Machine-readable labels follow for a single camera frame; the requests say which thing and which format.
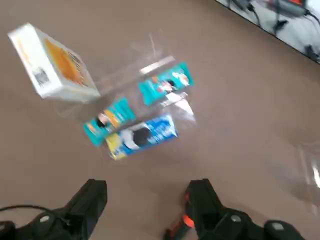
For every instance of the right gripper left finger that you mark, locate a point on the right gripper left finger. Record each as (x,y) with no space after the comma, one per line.
(82,215)

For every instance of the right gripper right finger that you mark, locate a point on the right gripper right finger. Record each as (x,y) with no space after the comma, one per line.
(212,220)

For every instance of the orange black barcode scanner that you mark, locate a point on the orange black barcode scanner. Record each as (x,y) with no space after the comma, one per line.
(175,231)

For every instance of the teal snack packet cartoon girl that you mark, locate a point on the teal snack packet cartoon girl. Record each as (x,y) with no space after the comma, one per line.
(165,85)

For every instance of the white yellow cookie box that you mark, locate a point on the white yellow cookie box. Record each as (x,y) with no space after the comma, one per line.
(50,75)

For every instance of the blue Oreo cookie box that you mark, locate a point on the blue Oreo cookie box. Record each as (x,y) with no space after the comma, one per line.
(145,137)

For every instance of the teal snack packet orange print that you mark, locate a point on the teal snack packet orange print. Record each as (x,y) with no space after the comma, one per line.
(110,122)

